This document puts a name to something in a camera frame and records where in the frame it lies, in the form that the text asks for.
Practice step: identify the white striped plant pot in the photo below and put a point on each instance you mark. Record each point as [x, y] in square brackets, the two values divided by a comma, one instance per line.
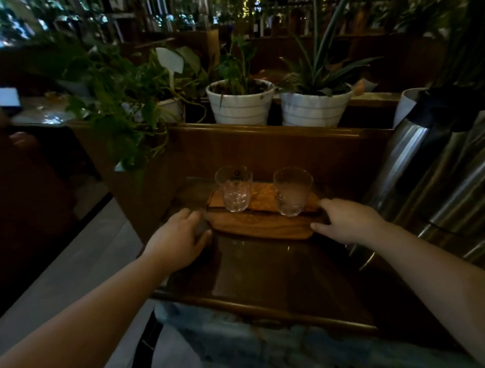
[314, 110]
[240, 108]

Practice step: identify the clear drinking glass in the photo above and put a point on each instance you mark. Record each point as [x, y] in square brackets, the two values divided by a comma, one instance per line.
[291, 193]
[235, 189]

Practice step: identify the bright white screen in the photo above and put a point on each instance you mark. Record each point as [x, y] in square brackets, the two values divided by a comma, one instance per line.
[8, 97]

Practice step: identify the person's right forearm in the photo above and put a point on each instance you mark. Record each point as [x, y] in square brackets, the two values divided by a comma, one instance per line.
[435, 273]

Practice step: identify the person's left forearm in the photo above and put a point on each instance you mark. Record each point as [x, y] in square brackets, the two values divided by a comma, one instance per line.
[87, 314]

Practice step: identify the trailing pothos plant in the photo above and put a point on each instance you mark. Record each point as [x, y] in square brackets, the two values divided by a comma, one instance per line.
[121, 102]

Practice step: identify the steel thermos jug black lid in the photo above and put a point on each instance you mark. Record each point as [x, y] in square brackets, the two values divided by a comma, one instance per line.
[428, 170]

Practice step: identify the small white plant pot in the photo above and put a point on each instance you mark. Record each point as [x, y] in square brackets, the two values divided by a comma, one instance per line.
[172, 110]

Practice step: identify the wooden serving tray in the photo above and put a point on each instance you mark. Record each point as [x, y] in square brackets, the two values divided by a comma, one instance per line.
[261, 225]

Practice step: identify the glass-topped side table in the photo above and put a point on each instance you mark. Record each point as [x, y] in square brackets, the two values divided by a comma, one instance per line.
[41, 112]

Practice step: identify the white plant label stake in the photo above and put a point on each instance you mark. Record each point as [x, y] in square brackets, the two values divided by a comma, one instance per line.
[169, 60]

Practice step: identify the person's right hand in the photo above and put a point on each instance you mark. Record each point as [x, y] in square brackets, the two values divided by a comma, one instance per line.
[350, 223]

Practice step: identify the person's blue jeans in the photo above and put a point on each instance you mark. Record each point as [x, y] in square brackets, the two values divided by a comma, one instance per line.
[303, 345]

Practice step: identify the broad-leaf green plant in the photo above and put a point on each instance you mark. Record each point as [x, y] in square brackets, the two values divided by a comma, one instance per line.
[237, 64]

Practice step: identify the person's right thumb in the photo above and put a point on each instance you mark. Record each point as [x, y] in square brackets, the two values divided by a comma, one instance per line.
[321, 227]

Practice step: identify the person's left thumb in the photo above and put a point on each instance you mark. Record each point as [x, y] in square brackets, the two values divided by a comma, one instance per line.
[204, 238]

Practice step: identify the person's left hand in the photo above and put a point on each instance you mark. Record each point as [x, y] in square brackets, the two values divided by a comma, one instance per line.
[172, 242]

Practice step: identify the long-leaf spiky plant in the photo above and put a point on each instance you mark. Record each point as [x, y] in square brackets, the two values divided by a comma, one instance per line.
[318, 72]

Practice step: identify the plain white plant pot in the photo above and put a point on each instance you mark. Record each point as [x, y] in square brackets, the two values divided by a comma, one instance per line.
[405, 104]

